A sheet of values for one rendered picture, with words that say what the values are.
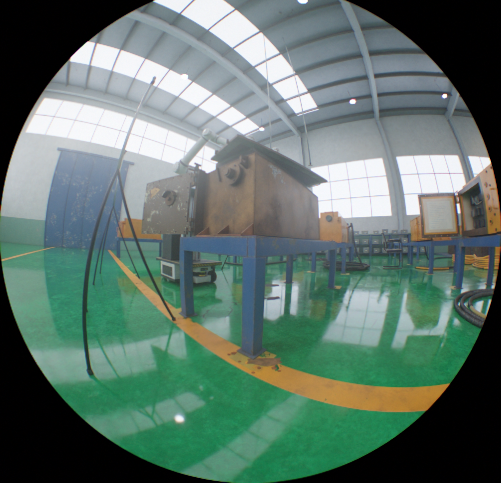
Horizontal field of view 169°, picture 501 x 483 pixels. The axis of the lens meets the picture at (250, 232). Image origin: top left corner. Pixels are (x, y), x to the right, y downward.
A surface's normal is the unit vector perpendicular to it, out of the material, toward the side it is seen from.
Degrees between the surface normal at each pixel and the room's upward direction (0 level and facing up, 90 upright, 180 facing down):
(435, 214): 90
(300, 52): 180
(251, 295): 90
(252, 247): 90
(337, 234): 90
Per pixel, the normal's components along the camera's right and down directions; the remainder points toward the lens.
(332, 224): -0.62, -0.07
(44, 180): 0.78, -0.03
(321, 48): -0.02, 1.00
